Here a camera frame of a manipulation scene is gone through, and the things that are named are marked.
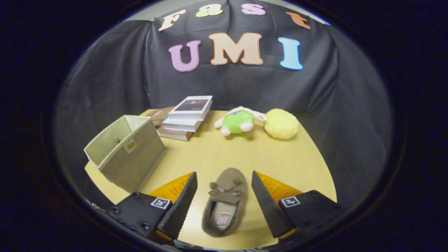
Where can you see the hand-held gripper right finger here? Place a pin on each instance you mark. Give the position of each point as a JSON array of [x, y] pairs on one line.
[[267, 206]]

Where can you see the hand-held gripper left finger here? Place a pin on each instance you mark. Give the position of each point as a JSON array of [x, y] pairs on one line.
[[182, 206]]

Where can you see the brown fuzzy shoe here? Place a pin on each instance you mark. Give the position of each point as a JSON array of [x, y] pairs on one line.
[[227, 182]]

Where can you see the grey fabric storage box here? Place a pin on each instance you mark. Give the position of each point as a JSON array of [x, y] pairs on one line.
[[133, 164]]

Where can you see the reddish brown thin book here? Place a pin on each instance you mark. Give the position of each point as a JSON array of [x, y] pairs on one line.
[[175, 134]]

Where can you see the plain white book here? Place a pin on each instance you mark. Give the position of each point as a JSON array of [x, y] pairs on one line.
[[182, 125]]

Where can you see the yellow fluffy plush ball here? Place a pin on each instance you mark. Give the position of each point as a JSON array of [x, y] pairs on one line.
[[281, 124]]

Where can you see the green and pink plush toy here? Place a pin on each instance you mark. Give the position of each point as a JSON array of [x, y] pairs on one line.
[[238, 122]]

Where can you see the brown cover book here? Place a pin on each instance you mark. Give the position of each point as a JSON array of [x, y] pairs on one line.
[[159, 113]]

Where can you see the white book with portrait cover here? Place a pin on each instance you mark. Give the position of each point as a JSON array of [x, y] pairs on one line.
[[190, 105]]

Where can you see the black backdrop cloth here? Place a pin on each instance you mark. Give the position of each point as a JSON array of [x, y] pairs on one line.
[[332, 105]]

